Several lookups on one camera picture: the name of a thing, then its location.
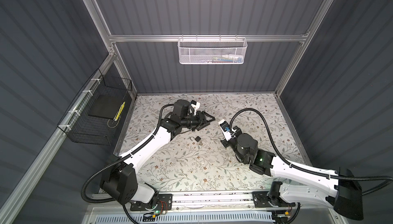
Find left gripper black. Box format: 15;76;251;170
180;111;215;131

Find small black padlock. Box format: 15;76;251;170
190;136;202;142

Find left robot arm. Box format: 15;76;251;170
100;100;216;208

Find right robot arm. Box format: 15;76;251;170
221;131;364;221

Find floral table mat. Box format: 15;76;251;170
120;93;310;192

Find items in white basket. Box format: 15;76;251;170
200;55;244;64

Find white vented panel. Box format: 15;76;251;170
93;211;275;224

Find yellow tool in basket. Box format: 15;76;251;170
114;102;125;121

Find black box in basket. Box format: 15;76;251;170
88;95;124;120

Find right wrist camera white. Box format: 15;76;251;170
218;119;241;141

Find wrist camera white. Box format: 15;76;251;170
218;119;241;141
190;100;201;113

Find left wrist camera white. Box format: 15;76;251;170
190;100;201;113

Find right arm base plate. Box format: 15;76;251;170
252;191;296;208

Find white wire mesh basket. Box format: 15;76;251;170
177;37;248;65

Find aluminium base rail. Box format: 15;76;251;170
88;190;335;212

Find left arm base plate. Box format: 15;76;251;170
130;193;173;212

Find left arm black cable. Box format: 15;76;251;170
80;103;174;204

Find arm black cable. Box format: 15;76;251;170
228;108;393;195
80;103;174;204

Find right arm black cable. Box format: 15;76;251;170
228;108;393;195

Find black wire basket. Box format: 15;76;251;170
58;69;133;146

